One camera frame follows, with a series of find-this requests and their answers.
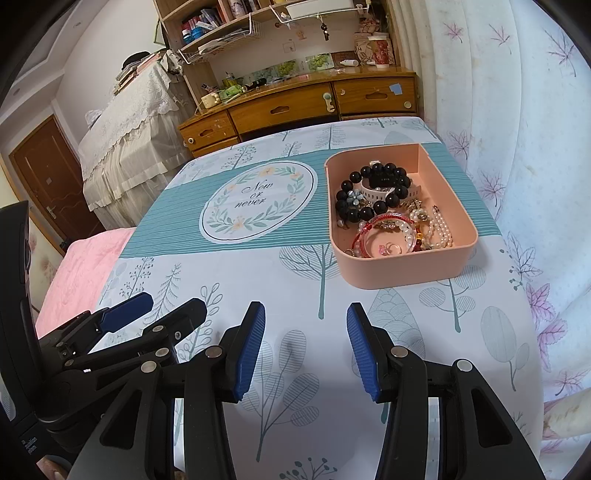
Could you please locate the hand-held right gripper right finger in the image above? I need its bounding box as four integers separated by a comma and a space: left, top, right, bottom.
346, 302, 546, 480

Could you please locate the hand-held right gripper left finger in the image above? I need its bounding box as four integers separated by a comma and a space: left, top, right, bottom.
69, 301, 267, 480

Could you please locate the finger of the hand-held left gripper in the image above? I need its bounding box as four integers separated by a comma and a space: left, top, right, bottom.
65, 298, 208, 377
39, 292, 154, 358

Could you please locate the pink plastic storage box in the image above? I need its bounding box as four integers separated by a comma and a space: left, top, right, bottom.
324, 143, 478, 291

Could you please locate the red woven bracelet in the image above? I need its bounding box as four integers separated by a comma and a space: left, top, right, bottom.
353, 212, 423, 259

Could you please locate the short pearl bracelet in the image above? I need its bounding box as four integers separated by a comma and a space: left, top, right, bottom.
394, 209, 432, 245

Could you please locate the long pearl necklace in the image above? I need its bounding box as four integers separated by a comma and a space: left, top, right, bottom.
416, 205, 455, 252

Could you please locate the black bead bracelet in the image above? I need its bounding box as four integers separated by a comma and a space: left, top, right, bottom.
336, 161, 413, 221

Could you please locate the pink smartwatch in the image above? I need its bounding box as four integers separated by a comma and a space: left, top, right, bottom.
360, 162, 423, 204

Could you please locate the person's left hand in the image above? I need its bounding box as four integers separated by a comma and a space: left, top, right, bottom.
39, 460, 71, 480

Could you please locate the tree print tablecloth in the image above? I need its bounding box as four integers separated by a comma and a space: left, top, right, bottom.
95, 115, 555, 480

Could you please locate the brown wooden door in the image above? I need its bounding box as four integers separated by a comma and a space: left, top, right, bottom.
9, 115, 107, 245

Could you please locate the wooden desk hutch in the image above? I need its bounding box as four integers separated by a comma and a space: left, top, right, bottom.
152, 0, 398, 116

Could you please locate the stack of books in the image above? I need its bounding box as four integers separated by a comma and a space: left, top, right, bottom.
113, 51, 164, 95

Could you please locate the green plant picture strip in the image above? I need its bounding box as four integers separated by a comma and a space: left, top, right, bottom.
263, 53, 333, 79

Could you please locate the red floral cup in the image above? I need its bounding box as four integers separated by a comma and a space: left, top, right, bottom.
367, 38, 393, 69

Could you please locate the floral storage box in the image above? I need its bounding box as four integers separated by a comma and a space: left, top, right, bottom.
355, 32, 384, 65

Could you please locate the wire basket with white tray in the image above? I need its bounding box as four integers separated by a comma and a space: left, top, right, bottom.
270, 0, 372, 21

